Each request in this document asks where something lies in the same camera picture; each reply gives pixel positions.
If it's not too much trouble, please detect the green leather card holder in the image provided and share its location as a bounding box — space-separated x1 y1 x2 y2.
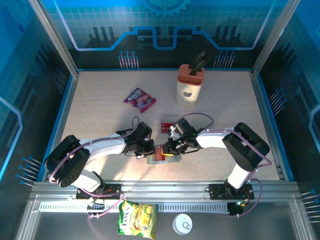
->
146 152 183 165

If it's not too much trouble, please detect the red credit card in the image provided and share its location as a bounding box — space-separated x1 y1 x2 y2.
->
161 122 176 135
153 146 166 162

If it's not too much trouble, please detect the cream knife block orange top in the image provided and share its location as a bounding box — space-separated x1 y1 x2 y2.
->
175 63 206 106

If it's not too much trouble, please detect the purple candy packet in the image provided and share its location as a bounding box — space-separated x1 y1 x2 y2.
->
122 87 157 114

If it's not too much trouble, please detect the yellow green chips bag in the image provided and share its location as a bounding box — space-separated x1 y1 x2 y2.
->
117 199 159 240

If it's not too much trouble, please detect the silver tin can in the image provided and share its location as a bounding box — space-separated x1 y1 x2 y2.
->
172 213 193 236

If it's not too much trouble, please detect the black controller box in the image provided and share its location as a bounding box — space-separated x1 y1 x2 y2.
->
226 199 248 217

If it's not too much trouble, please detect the grey metal shelf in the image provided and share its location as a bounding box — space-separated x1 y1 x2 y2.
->
14 194 317 240

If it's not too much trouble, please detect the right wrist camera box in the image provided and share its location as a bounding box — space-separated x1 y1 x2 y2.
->
168 125 181 141

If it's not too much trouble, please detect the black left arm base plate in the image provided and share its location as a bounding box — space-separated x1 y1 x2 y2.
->
75 183 123 201

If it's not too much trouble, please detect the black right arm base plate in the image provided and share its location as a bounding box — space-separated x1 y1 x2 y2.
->
208 183 255 201

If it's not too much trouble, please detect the black handled knife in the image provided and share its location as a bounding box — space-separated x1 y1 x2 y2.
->
191 51 208 71
190 56 212 76

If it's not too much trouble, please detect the aluminium table side rail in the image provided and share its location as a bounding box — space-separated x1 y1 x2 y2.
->
249 70 295 182
37 71 81 181

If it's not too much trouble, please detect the slotted grey cable duct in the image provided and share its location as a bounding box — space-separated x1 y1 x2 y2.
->
38 201 231 214

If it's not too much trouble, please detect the aluminium frame post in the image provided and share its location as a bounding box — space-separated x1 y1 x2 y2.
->
250 0 301 77
27 0 81 78

